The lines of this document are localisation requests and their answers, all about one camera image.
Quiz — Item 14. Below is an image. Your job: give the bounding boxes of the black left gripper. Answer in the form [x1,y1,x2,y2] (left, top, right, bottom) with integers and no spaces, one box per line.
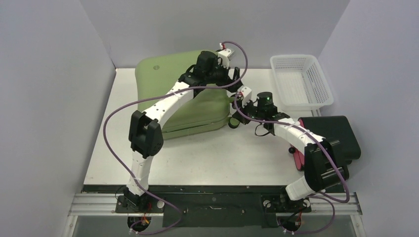
[205,60,243,94]

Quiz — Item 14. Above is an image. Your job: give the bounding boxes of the green hard-shell suitcase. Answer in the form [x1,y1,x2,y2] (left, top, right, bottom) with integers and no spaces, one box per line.
[135,50,230,140]

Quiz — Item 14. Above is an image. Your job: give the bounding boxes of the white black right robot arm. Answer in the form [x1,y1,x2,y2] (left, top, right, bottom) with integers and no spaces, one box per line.
[233,91,350,211]

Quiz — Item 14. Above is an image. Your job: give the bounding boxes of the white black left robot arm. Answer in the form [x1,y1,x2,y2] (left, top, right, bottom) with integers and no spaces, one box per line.
[124,48,243,212]

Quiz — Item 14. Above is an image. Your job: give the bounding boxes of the white perforated plastic basket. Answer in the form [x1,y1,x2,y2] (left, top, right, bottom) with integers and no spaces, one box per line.
[270,54,334,111]

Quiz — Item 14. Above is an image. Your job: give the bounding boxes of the black and pink storage organizer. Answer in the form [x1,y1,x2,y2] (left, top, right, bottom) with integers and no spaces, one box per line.
[298,116,361,165]

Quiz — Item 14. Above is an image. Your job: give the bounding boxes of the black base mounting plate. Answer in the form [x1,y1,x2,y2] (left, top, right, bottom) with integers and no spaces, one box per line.
[82,185,346,229]

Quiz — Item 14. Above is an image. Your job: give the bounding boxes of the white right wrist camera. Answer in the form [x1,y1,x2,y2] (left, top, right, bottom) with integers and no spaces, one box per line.
[237,85,252,107]

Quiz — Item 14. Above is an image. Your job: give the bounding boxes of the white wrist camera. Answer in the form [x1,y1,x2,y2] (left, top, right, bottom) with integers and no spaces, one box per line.
[237,85,252,107]
[217,48,235,69]

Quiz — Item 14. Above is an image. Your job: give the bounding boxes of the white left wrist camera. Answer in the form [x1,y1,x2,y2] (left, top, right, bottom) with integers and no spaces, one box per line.
[217,48,235,69]

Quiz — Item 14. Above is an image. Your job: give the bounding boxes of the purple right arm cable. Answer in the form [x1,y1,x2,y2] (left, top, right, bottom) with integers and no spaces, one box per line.
[233,93,351,236]

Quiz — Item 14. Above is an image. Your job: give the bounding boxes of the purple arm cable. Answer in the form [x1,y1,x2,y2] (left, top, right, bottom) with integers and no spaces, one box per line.
[233,93,351,236]
[103,40,249,236]

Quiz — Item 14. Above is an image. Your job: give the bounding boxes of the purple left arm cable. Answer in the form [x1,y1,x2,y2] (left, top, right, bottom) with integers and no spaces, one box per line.
[103,40,249,236]

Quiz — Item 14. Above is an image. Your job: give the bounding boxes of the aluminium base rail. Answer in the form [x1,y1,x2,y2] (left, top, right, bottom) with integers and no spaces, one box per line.
[68,193,362,216]

